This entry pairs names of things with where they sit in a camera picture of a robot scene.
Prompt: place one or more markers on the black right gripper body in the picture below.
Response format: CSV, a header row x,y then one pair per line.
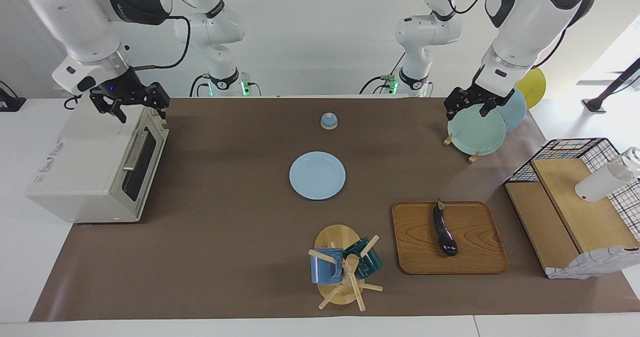
x,y
125,89

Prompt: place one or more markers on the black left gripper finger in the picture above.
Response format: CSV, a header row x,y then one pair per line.
x,y
490,109
456,101

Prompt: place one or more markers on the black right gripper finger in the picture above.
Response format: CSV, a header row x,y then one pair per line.
x,y
107,104
159,97

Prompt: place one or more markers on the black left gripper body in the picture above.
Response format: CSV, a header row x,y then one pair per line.
x,y
490,94

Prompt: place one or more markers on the dark purple eggplant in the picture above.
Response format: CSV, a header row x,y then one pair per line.
x,y
444,232

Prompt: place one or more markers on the light blue plate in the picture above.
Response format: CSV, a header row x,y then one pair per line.
x,y
317,175

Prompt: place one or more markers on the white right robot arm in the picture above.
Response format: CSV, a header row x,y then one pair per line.
x,y
75,17

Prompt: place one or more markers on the cream toaster oven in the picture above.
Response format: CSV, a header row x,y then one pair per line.
x,y
75,162

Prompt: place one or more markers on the pale blue racked plate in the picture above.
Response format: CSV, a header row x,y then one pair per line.
x,y
516,114

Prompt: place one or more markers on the pale green plate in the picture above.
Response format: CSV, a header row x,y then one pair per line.
x,y
475,134

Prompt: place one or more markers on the wooden plate rack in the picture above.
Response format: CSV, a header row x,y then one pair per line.
x,y
447,140

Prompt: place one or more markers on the yellow plate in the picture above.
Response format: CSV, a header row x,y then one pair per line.
x,y
535,87

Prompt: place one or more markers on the wooden shelf box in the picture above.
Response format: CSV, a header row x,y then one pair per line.
x,y
575,202

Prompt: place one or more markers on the small blue wooden-knob bell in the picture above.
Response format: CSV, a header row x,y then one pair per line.
x,y
329,122

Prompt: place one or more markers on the white cup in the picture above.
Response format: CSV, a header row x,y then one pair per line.
x,y
600,183

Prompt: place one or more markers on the brown table mat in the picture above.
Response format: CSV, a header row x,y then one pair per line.
x,y
225,227

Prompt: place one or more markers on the wooden serving tray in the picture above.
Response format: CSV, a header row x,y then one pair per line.
x,y
415,242

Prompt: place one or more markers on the wooden mug tree stand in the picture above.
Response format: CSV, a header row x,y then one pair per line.
x,y
335,237

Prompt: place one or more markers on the dark green mug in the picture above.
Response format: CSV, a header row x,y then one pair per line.
x,y
371,264

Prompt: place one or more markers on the white patterned cloth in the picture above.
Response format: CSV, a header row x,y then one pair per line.
x,y
590,264

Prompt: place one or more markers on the blue mug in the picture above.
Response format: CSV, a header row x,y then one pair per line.
x,y
325,271

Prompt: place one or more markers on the black clamp mount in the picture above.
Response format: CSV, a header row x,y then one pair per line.
x,y
10,104

